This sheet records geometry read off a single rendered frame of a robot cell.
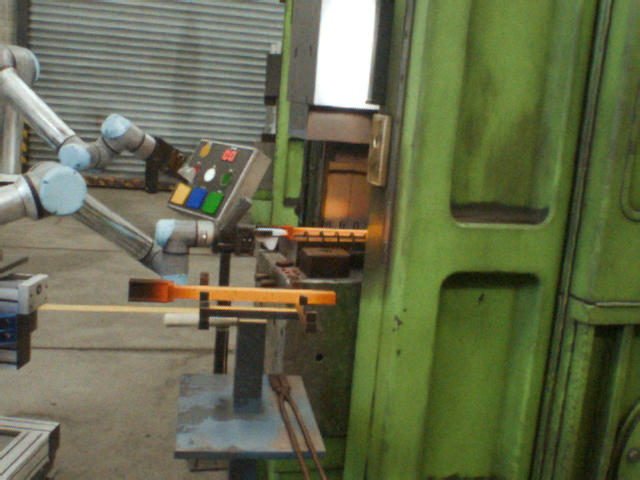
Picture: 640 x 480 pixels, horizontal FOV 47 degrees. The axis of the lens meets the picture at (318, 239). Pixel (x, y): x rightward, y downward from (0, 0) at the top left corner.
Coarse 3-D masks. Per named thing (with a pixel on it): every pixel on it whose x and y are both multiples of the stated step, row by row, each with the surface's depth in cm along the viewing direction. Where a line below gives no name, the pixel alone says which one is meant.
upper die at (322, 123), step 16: (304, 112) 201; (320, 112) 199; (336, 112) 200; (352, 112) 202; (368, 112) 203; (288, 128) 217; (304, 128) 201; (320, 128) 200; (336, 128) 201; (352, 128) 203; (368, 128) 204
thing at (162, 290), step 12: (132, 288) 154; (144, 288) 154; (156, 288) 155; (168, 288) 153; (180, 288) 155; (192, 288) 155; (204, 288) 156; (216, 288) 157; (228, 288) 158; (240, 288) 159; (252, 288) 159; (132, 300) 154; (144, 300) 154; (156, 300) 155; (168, 300) 154; (240, 300) 157; (252, 300) 158; (264, 300) 158; (276, 300) 158; (288, 300) 159; (312, 300) 160; (324, 300) 160
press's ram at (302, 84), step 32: (320, 0) 189; (352, 0) 190; (320, 32) 190; (352, 32) 192; (288, 64) 219; (320, 64) 191; (352, 64) 194; (288, 96) 218; (320, 96) 193; (352, 96) 196
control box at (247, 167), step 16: (208, 144) 266; (224, 144) 260; (192, 160) 268; (208, 160) 262; (224, 160) 255; (240, 160) 250; (256, 160) 248; (240, 176) 245; (256, 176) 249; (192, 192) 259; (208, 192) 253; (224, 192) 247; (240, 192) 246; (176, 208) 262; (224, 208) 243
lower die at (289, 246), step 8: (280, 240) 223; (288, 240) 214; (296, 240) 206; (304, 240) 206; (312, 240) 206; (320, 240) 207; (328, 240) 208; (336, 240) 209; (344, 240) 210; (352, 240) 212; (360, 240) 212; (280, 248) 223; (288, 248) 214; (296, 248) 206; (344, 248) 209; (360, 248) 211; (288, 256) 214; (296, 256) 206; (296, 264) 206; (352, 264) 211; (360, 264) 212
